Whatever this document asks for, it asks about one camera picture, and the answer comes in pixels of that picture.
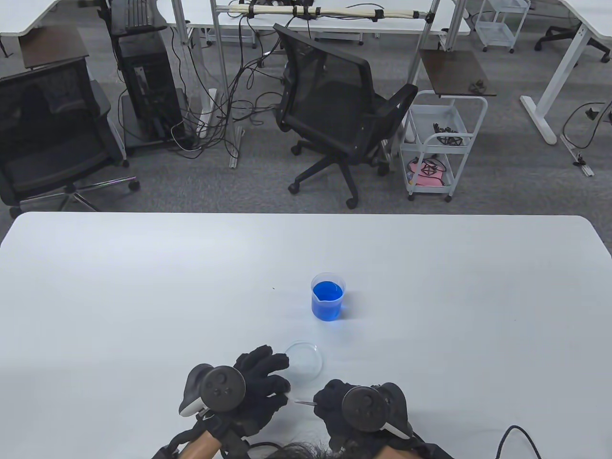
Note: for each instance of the black wrist sensor unit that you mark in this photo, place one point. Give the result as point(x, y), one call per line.
point(430, 452)
point(172, 444)

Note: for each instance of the black right wrist sensor unit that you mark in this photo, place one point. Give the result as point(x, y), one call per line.
point(430, 452)

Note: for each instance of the clear culture dish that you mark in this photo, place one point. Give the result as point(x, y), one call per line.
point(308, 361)

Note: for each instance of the dark brown side table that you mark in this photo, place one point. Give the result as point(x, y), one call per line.
point(52, 48)

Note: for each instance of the black chair base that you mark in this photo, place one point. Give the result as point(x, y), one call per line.
point(559, 36)

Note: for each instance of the white power strip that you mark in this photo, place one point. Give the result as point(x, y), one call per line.
point(205, 119)

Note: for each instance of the aluminium floor rail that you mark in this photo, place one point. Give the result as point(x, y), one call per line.
point(576, 155)

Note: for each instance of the brown side table top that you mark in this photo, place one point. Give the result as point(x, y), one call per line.
point(454, 71)

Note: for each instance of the beaker of blue dye solution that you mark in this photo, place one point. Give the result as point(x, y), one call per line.
point(327, 299)

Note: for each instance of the person's right hand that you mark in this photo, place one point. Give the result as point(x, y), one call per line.
point(330, 406)

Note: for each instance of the white utility cart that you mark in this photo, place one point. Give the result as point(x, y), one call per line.
point(432, 119)

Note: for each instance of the beige padded rod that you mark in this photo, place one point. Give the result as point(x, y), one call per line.
point(344, 12)

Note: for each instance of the metal tweezers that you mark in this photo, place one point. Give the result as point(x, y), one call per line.
point(305, 403)

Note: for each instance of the white desk with white leg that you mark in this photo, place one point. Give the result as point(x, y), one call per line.
point(569, 57)

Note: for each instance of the long white desk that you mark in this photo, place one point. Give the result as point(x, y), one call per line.
point(334, 24)

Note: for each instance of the black white left hand controller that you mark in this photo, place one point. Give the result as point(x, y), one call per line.
point(222, 387)

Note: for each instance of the grey computer stand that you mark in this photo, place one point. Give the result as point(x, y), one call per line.
point(126, 114)

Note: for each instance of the black white hand controller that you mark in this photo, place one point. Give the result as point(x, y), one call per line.
point(222, 387)
point(362, 409)

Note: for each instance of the white desk with curved edge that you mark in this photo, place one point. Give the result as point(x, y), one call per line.
point(28, 14)

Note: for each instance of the black computer tower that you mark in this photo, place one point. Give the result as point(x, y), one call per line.
point(148, 86)

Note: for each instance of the person's right forearm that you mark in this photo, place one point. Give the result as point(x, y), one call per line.
point(397, 451)

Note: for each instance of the black mesh office chair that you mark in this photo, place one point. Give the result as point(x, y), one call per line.
point(330, 81)

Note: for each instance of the pink cloth item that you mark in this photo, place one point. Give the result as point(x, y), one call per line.
point(430, 178)

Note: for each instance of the black white right hand controller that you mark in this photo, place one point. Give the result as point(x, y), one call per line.
point(362, 409)

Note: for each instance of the small black object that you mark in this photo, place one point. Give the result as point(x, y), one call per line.
point(476, 86)

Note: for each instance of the person's left forearm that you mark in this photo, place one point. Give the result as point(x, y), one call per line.
point(203, 444)

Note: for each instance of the black chair with chrome base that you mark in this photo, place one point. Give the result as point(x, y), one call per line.
point(48, 129)

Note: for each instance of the person's left hand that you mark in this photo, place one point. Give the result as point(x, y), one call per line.
point(265, 382)

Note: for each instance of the black left wrist sensor unit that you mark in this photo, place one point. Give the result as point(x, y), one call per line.
point(172, 444)

